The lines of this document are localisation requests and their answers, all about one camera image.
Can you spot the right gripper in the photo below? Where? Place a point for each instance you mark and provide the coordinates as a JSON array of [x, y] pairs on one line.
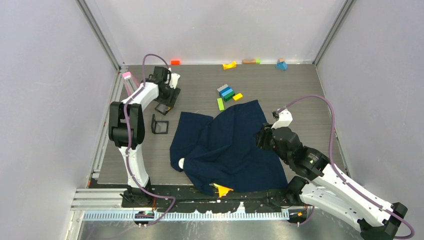
[[262, 136]]

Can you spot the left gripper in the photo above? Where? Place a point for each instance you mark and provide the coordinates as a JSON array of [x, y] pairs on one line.
[[170, 101]]

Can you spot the black frame stand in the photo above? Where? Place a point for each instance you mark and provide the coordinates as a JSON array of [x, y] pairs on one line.
[[163, 106], [159, 127]]

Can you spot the navy blue t-shirt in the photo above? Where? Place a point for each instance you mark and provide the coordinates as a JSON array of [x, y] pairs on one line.
[[222, 150]]

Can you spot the white round brooch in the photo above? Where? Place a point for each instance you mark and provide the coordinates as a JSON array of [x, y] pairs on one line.
[[181, 163]]

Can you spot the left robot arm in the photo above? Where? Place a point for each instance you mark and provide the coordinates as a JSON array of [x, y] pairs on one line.
[[126, 127]]

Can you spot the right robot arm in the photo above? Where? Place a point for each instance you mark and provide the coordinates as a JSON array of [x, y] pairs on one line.
[[320, 184]]

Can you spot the pink metronome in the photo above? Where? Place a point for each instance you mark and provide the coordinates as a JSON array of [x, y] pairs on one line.
[[131, 84]]

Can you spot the lime green block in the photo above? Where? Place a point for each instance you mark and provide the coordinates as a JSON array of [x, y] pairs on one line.
[[220, 104]]

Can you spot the grey blue green block stack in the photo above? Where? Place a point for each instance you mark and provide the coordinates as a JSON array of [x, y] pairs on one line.
[[226, 92]]

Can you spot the yellow small block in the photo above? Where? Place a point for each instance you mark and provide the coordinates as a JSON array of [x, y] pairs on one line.
[[237, 97]]

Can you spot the yellow arch block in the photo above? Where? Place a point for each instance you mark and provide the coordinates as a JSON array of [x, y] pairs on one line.
[[228, 66]]

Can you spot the blue triangle block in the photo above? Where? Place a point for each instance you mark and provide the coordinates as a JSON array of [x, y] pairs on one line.
[[282, 65]]

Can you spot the yellow orange block stack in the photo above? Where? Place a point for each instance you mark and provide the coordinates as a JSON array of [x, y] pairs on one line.
[[222, 190]]

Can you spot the tan flat block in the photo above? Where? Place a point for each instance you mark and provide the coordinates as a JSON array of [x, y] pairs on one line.
[[248, 61]]

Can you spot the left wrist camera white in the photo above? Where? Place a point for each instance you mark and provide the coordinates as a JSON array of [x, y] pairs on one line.
[[173, 79]]

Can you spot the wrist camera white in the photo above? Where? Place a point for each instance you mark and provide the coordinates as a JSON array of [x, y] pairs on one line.
[[173, 79], [283, 118]]

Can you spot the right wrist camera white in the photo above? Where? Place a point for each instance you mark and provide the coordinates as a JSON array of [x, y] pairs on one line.
[[283, 118]]

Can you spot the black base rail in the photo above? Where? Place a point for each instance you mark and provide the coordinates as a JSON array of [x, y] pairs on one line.
[[188, 200]]

